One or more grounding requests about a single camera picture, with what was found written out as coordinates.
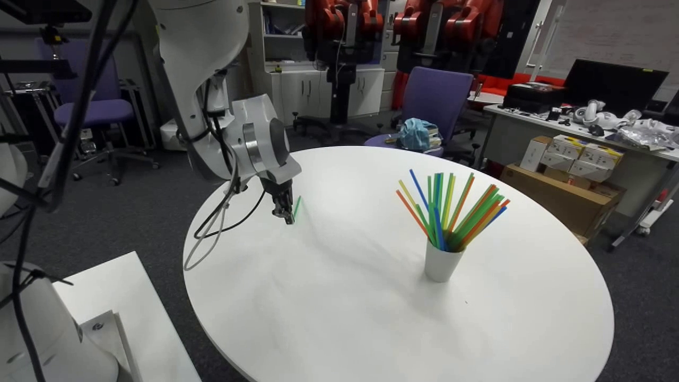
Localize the blue straw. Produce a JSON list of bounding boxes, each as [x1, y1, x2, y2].
[[410, 172, 445, 250]]

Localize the red robot machines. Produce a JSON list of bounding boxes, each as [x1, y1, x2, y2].
[[303, 0, 506, 77]]

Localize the white mug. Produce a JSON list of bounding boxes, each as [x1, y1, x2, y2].
[[425, 245, 462, 283]]

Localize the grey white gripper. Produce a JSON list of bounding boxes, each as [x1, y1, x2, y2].
[[228, 94, 300, 225]]

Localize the black monitor on desk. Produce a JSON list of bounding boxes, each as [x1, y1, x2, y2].
[[563, 60, 666, 115]]

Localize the purple office chair far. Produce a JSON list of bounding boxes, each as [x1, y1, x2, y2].
[[39, 38, 156, 186]]

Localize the white side table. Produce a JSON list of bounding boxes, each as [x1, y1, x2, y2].
[[54, 250, 202, 382]]

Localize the teal cloth on chair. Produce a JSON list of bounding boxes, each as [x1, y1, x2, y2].
[[396, 117, 440, 153]]

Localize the cardboard box under desk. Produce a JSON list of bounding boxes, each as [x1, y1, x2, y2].
[[501, 167, 622, 241]]

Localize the white desk with clutter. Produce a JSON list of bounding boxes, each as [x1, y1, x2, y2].
[[481, 107, 679, 234]]

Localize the purple office chair near table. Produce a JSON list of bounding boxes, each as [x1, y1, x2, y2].
[[365, 67, 473, 155]]

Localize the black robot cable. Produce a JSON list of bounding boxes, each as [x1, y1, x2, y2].
[[180, 70, 272, 275]]

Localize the white boxes under desk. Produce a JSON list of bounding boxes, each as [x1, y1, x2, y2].
[[519, 134, 624, 183]]

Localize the white cabinet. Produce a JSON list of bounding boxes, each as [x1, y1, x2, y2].
[[248, 0, 384, 127]]

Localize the orange straw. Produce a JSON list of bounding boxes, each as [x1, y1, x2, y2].
[[395, 191, 428, 238]]

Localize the light green straw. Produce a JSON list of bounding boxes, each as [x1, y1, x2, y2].
[[452, 186, 501, 254]]

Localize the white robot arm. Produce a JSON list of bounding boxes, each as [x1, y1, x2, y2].
[[149, 0, 300, 224]]

